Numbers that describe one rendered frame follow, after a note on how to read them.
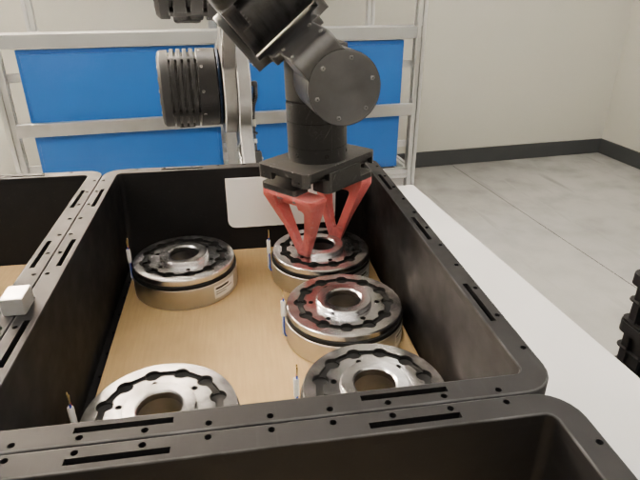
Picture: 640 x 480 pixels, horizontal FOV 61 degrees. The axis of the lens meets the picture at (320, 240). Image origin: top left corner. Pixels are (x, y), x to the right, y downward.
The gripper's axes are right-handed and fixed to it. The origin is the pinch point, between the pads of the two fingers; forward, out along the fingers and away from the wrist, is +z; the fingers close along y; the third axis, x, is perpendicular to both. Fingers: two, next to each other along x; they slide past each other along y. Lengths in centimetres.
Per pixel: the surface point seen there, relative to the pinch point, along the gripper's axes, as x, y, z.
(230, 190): 11.2, -2.2, -3.7
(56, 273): 2.1, -25.5, -6.4
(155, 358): 0.8, -20.0, 3.7
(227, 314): 1.5, -11.8, 3.9
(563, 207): 49, 250, 90
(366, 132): 110, 154, 38
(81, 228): 8.2, -20.6, -6.4
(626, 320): -19, 72, 40
